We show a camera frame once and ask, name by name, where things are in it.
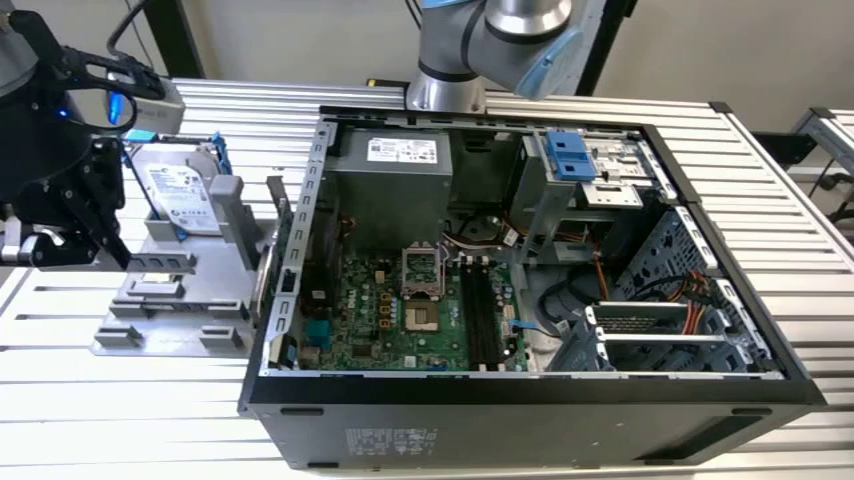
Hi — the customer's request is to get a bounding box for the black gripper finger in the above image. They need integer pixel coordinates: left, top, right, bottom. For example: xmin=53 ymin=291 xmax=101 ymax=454
xmin=16 ymin=182 xmax=101 ymax=271
xmin=63 ymin=137 xmax=135 ymax=272

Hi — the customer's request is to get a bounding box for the black RAM slot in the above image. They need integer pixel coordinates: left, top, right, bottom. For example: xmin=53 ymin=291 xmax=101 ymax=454
xmin=484 ymin=256 xmax=510 ymax=372
xmin=476 ymin=256 xmax=502 ymax=372
xmin=460 ymin=256 xmax=486 ymax=372
xmin=468 ymin=256 xmax=494 ymax=372

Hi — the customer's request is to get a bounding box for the hard disk in blue carrier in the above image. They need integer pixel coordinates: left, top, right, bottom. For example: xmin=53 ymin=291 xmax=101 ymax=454
xmin=121 ymin=128 xmax=232 ymax=242

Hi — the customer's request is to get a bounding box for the grey parts rack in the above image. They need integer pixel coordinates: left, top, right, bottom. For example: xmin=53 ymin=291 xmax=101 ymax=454
xmin=91 ymin=177 xmax=281 ymax=360

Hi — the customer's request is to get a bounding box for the grey power supply unit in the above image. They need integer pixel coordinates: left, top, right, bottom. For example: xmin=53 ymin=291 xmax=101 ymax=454
xmin=324 ymin=127 xmax=455 ymax=251

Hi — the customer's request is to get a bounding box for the green motherboard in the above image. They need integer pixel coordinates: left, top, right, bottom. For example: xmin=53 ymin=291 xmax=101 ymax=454
xmin=296 ymin=249 xmax=535 ymax=374

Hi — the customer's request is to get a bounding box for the metal socket cover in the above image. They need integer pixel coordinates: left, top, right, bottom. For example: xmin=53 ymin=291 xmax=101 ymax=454
xmin=399 ymin=243 xmax=446 ymax=298

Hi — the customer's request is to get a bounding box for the CPU socket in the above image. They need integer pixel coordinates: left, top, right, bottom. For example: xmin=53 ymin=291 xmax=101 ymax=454
xmin=403 ymin=297 xmax=446 ymax=334

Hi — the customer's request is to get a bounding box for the grey metal drive cage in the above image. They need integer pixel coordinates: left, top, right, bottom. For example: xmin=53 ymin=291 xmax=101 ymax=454
xmin=510 ymin=128 xmax=662 ymax=264

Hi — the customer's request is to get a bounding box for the black open PC case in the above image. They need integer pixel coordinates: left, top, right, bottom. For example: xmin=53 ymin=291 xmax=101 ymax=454
xmin=237 ymin=103 xmax=829 ymax=471

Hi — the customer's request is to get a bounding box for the blue drive latch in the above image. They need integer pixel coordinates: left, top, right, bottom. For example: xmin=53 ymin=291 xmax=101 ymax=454
xmin=543 ymin=130 xmax=595 ymax=182

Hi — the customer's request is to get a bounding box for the grey metal disk bay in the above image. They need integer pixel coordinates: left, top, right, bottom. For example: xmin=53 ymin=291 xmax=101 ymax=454
xmin=551 ymin=299 xmax=775 ymax=374

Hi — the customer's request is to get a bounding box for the neighbouring slatted metal table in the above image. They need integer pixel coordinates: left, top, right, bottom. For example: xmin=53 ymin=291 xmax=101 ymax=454
xmin=786 ymin=105 xmax=854 ymax=224

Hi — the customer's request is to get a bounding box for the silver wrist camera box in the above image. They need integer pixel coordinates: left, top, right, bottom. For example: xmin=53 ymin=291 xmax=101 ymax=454
xmin=105 ymin=69 xmax=187 ymax=136

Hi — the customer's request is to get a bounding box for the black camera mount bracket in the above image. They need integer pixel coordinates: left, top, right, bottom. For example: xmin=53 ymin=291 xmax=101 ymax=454
xmin=61 ymin=47 xmax=168 ymax=101

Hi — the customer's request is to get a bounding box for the thick black camera cable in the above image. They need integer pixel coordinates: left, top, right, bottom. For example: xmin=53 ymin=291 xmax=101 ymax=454
xmin=104 ymin=0 xmax=153 ymax=64

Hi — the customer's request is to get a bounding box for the thin wire locking lever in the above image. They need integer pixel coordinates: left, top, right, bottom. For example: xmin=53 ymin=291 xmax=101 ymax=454
xmin=434 ymin=241 xmax=450 ymax=297

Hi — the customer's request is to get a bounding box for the coiled wire bundle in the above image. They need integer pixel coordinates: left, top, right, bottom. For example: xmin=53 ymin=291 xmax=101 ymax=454
xmin=442 ymin=209 xmax=526 ymax=251

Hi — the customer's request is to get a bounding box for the black looped wire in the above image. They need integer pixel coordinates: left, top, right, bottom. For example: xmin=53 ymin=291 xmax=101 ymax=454
xmin=538 ymin=272 xmax=602 ymax=334

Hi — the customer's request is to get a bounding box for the red yellow orange wire bundle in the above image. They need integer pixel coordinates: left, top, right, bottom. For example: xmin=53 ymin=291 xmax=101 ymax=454
xmin=678 ymin=270 xmax=714 ymax=337

